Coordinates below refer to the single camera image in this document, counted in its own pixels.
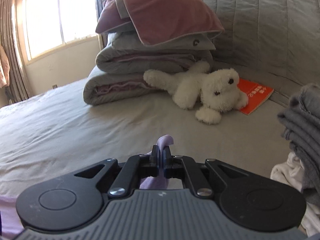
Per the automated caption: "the white plush dog toy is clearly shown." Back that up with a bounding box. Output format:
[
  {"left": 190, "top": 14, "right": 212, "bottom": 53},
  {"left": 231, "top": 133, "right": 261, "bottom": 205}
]
[{"left": 143, "top": 61, "right": 248, "bottom": 125}]

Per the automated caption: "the grey folded duvet upper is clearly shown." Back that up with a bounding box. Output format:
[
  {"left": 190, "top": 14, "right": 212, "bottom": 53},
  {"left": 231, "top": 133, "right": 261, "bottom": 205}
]
[{"left": 95, "top": 31, "right": 215, "bottom": 75}]

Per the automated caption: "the grey quilted headboard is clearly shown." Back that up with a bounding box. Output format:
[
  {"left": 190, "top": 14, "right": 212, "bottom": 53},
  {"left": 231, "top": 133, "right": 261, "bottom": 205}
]
[{"left": 186, "top": 0, "right": 320, "bottom": 106}]

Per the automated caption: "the left grey curtain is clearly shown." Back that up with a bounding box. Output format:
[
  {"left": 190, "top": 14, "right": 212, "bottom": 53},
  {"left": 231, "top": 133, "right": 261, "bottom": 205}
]
[{"left": 1, "top": 0, "right": 33, "bottom": 104}]

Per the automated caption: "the grey folded clothes stack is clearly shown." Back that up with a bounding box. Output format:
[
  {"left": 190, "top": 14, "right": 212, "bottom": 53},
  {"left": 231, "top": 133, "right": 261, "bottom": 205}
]
[{"left": 278, "top": 83, "right": 319, "bottom": 206}]

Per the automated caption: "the white and cream clothes pile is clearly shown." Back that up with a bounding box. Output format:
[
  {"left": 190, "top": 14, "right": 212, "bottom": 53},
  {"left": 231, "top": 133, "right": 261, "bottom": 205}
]
[{"left": 270, "top": 152, "right": 319, "bottom": 237}]

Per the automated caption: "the lilac purple garment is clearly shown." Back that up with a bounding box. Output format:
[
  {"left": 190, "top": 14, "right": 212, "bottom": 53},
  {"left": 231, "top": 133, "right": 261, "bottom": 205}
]
[{"left": 1, "top": 135, "right": 174, "bottom": 239}]

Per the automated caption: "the pink hanging garment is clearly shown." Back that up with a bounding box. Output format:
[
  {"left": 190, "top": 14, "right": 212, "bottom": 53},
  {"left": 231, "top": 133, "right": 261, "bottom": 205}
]
[{"left": 0, "top": 46, "right": 10, "bottom": 88}]

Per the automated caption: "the grey bed sheet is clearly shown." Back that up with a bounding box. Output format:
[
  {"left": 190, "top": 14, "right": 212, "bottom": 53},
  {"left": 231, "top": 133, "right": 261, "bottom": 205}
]
[{"left": 1, "top": 67, "right": 300, "bottom": 197}]

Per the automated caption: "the grey folded duvet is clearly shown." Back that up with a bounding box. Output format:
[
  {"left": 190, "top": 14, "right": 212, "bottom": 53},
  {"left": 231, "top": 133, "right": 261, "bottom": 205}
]
[
  {"left": 83, "top": 66, "right": 157, "bottom": 105},
  {"left": 95, "top": 31, "right": 215, "bottom": 75}
]

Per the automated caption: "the bright window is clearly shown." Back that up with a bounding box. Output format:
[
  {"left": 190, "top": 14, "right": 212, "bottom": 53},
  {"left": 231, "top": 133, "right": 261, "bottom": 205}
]
[{"left": 22, "top": 0, "right": 98, "bottom": 60}]

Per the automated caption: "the grey folded duvet lower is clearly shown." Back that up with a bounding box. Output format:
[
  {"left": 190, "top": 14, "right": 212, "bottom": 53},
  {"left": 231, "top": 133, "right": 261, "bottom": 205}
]
[{"left": 83, "top": 66, "right": 157, "bottom": 105}]

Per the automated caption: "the mauve velvet pillow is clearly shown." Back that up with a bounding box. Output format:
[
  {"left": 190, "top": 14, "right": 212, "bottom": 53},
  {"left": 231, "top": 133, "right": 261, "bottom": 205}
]
[{"left": 95, "top": 0, "right": 224, "bottom": 46}]

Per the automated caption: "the orange booklet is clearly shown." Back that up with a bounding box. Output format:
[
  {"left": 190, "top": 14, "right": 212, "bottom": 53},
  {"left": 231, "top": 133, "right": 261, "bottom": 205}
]
[{"left": 238, "top": 79, "right": 274, "bottom": 115}]

